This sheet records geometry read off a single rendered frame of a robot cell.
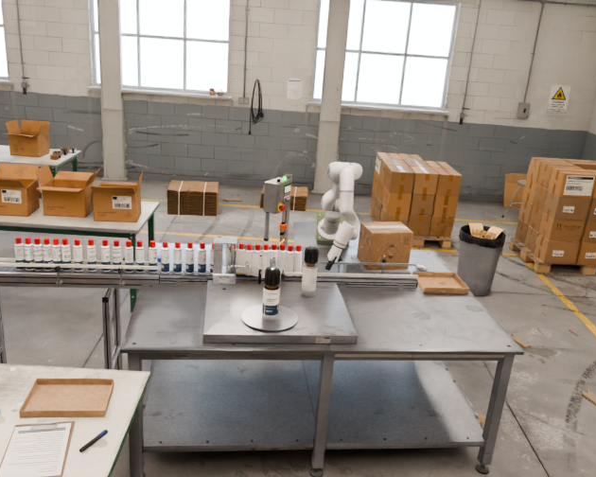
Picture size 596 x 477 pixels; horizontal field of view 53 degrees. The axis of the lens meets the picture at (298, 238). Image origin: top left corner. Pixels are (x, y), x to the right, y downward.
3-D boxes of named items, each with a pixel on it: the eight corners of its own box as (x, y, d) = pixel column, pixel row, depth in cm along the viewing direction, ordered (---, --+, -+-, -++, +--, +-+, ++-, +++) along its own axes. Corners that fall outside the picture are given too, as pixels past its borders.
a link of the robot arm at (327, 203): (341, 215, 426) (320, 214, 425) (341, 201, 432) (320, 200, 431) (353, 173, 383) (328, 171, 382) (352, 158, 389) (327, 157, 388)
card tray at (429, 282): (423, 292, 379) (424, 287, 378) (411, 276, 404) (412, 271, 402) (468, 293, 383) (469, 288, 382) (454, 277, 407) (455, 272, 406)
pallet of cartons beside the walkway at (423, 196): (451, 249, 710) (464, 176, 680) (382, 245, 705) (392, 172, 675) (427, 218, 823) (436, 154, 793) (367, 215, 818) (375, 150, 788)
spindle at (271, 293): (262, 320, 316) (264, 271, 306) (261, 312, 324) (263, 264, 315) (278, 320, 317) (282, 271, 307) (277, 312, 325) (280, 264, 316)
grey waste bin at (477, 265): (457, 297, 579) (467, 238, 558) (446, 279, 620) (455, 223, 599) (499, 299, 580) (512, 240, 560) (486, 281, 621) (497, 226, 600)
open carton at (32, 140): (1, 156, 662) (-2, 123, 649) (20, 150, 703) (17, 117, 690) (38, 160, 661) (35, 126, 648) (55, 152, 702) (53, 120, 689)
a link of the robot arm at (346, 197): (351, 193, 386) (349, 240, 385) (336, 190, 374) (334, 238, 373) (362, 193, 380) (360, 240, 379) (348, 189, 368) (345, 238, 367)
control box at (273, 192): (262, 211, 367) (264, 182, 361) (276, 205, 382) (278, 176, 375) (276, 215, 363) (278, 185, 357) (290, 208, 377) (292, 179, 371)
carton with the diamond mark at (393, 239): (367, 270, 404) (371, 233, 395) (356, 256, 426) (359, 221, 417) (408, 269, 411) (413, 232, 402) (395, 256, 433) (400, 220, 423)
